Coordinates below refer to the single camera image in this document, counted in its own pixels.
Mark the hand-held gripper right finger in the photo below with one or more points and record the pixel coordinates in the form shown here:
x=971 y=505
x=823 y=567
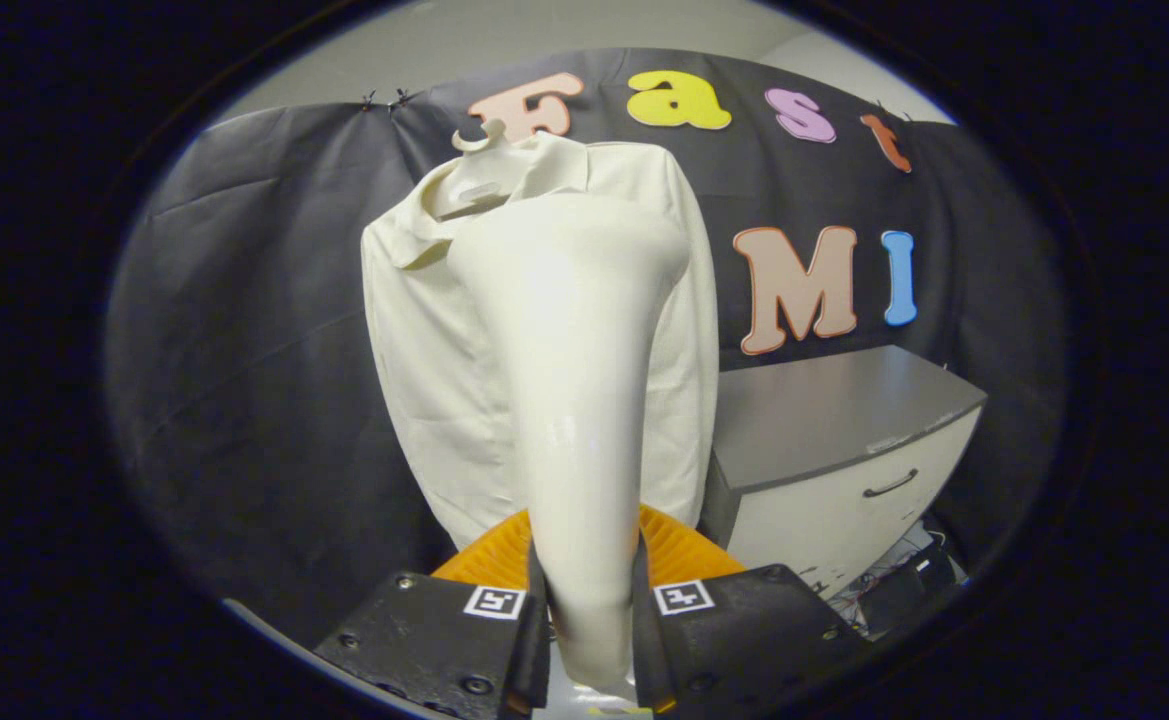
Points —
x=744 y=630

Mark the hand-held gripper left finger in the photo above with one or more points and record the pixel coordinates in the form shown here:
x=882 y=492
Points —
x=434 y=640

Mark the cream button shirt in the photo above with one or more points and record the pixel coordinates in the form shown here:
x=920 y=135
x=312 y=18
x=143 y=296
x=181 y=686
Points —
x=434 y=380

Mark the white clothes hanger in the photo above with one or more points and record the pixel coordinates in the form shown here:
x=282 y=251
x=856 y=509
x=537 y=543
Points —
x=474 y=190

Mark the grey top white cabinet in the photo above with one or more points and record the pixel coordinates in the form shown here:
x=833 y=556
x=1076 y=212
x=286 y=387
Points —
x=824 y=410

